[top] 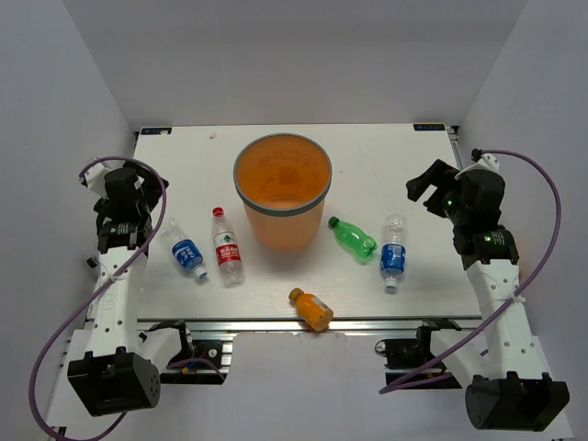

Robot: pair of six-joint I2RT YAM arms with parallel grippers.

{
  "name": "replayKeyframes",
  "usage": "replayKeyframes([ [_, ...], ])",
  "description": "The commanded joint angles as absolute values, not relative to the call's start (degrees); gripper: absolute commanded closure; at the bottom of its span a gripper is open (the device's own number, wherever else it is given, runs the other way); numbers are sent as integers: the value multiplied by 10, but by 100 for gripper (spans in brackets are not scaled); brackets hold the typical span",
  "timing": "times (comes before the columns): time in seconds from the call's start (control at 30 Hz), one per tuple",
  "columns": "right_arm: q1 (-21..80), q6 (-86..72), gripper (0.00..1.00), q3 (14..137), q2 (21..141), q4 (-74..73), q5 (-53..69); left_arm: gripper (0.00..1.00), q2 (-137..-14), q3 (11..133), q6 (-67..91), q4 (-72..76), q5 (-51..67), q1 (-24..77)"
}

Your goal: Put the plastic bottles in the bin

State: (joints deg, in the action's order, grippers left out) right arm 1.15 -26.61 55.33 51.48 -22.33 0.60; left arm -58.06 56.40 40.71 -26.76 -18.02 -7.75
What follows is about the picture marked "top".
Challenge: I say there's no blue label water bottle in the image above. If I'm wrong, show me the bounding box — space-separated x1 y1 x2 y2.
160 218 208 281
379 214 406 291

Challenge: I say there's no green plastic bottle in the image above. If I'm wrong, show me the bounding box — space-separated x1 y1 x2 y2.
328 216 378 264

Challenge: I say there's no red label water bottle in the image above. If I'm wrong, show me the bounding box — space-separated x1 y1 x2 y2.
212 207 244 287

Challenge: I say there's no orange juice bottle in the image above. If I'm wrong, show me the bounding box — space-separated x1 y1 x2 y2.
288 288 334 332

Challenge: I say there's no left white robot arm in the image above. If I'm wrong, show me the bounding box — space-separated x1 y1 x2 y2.
67 161 194 416

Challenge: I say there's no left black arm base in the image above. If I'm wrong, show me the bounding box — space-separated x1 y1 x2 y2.
139 320 228 385

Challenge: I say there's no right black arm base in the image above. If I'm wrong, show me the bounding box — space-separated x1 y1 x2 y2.
374 319 462 390

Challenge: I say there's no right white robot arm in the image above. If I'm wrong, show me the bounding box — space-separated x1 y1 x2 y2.
406 154 570 432

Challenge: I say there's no orange plastic bin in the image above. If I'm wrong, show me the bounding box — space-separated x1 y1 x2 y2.
233 133 333 252

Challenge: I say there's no right blue table sticker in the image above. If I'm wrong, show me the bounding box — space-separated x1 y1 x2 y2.
413 123 446 131

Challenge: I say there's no blue table sticker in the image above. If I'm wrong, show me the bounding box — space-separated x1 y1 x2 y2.
413 123 446 131
140 127 172 136

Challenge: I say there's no left blue table sticker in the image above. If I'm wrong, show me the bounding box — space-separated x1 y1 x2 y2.
140 127 172 136

